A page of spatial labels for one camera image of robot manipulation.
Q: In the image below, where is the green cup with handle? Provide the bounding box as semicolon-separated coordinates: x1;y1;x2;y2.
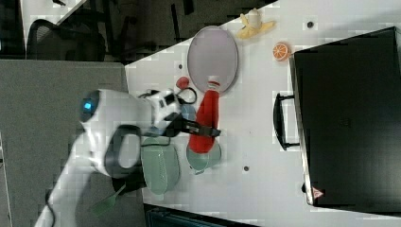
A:
186;142;221;175

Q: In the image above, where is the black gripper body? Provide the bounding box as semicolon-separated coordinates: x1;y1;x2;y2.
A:
150;90;187;138

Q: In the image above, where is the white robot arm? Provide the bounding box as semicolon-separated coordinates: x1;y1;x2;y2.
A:
34;89;220;227

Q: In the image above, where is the peeled toy banana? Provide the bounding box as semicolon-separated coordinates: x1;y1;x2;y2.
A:
236;9;276;40

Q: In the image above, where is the toy orange slice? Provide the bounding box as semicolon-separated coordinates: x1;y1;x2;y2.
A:
272;43;290;61

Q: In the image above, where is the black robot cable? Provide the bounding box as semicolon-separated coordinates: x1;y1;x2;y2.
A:
137;87;199;106

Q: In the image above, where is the green colander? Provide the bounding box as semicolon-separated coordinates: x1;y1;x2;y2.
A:
141;137;181;195

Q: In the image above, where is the blue metal frame rail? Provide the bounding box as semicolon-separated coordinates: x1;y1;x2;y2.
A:
144;203;256;227

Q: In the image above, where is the silver toaster oven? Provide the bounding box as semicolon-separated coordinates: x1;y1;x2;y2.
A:
289;26;401;217

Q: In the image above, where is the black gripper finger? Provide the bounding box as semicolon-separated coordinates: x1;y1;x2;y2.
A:
182;119;220;137

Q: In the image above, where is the black office chair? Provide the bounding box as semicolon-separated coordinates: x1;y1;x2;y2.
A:
26;19;106;61

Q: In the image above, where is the grey round plate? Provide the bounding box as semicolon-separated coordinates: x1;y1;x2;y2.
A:
187;26;238;94

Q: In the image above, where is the red plush ketchup bottle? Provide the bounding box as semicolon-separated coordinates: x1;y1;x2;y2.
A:
189;79;220;154

